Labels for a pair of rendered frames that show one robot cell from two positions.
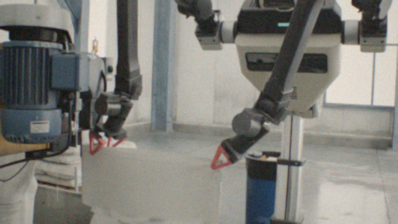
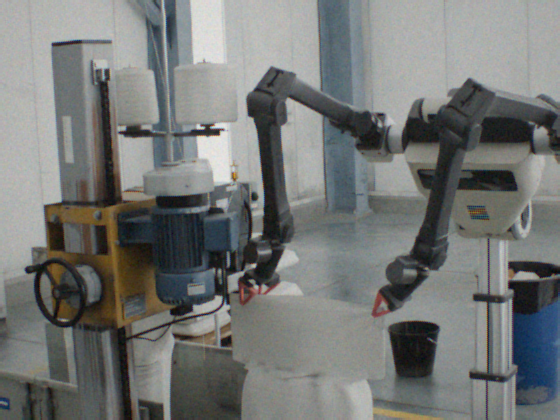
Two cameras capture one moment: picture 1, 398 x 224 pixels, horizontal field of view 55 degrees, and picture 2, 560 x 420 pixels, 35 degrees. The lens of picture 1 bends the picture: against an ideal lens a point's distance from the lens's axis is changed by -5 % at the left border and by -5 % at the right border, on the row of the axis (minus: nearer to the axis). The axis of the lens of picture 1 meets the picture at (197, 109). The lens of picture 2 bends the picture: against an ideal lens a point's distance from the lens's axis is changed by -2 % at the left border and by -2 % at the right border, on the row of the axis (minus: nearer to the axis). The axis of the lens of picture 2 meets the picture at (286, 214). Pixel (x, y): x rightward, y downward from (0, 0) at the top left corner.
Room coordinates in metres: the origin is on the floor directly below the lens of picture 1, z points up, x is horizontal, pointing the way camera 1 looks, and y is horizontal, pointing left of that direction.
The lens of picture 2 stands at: (-1.22, -0.22, 1.62)
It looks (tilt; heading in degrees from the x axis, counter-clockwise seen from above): 8 degrees down; 9
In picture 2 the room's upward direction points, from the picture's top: 3 degrees counter-clockwise
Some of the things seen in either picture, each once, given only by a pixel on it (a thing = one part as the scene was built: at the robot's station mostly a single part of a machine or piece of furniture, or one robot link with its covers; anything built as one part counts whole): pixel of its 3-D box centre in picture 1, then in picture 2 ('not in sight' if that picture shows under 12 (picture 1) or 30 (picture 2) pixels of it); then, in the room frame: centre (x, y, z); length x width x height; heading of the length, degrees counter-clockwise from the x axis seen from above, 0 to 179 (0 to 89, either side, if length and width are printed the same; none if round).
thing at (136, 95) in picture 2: not in sight; (131, 97); (1.23, 0.62, 1.61); 0.15 x 0.14 x 0.17; 67
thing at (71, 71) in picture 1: (71, 77); (221, 236); (1.00, 0.32, 1.25); 0.10 x 0.08 x 0.12; 2
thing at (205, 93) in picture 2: not in sight; (205, 94); (1.13, 0.38, 1.61); 0.17 x 0.17 x 0.17
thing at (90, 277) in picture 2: not in sight; (79, 286); (0.93, 0.69, 1.14); 0.11 x 0.06 x 0.11; 67
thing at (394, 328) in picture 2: not in sight; (414, 349); (3.73, -0.08, 0.13); 0.30 x 0.30 x 0.26
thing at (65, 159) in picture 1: (61, 154); not in sight; (4.18, 1.45, 0.44); 0.66 x 0.42 x 0.14; 61
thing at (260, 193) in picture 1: (269, 192); (521, 331); (3.39, -0.64, 0.32); 0.51 x 0.48 x 0.65; 157
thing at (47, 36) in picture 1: (33, 37); (179, 198); (0.99, 0.42, 1.35); 0.12 x 0.12 x 0.04
